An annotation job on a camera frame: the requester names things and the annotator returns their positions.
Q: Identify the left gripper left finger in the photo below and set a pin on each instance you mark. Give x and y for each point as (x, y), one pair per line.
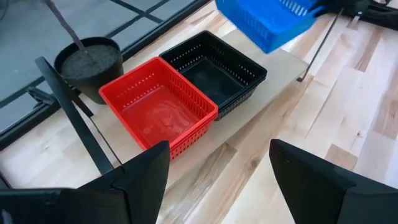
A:
(130, 193)

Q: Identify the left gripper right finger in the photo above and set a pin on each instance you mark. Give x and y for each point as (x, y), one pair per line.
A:
(317, 193)

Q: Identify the red plastic slotted basket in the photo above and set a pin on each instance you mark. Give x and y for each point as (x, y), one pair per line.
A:
(192, 143)
(155, 118)

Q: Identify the blue plastic slotted basket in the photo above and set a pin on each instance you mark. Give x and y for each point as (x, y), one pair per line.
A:
(264, 25)

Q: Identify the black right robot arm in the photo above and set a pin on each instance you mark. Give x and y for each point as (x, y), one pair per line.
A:
(382, 17)

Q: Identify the light wooden shelf board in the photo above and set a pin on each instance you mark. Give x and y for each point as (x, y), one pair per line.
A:
(280, 71)

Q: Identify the black plant pot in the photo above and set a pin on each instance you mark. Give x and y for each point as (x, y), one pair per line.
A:
(93, 84)

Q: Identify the black table clamp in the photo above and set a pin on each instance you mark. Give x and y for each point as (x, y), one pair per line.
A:
(40, 95)

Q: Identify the black metal shelf frame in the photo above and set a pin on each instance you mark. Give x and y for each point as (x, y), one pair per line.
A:
(71, 118)

